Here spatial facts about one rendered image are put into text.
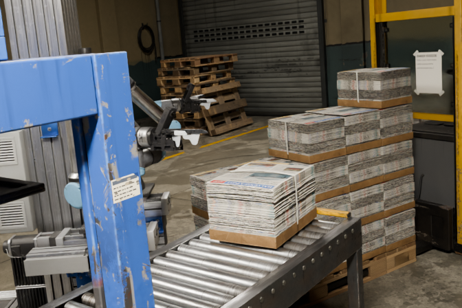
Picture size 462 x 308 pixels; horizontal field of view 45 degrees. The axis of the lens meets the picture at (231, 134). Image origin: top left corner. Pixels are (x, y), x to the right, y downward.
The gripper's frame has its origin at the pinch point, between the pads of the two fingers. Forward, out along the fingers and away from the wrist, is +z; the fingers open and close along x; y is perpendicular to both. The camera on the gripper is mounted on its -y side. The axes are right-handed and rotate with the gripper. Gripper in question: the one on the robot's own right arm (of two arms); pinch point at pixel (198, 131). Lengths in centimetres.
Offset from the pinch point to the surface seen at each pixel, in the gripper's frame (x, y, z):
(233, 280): 17, 47, 21
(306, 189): -33, 24, 29
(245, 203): -6.4, 26.4, 15.3
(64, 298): 45, 50, -23
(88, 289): 38, 49, -21
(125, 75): 98, -14, 42
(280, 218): -11.3, 32.2, 26.9
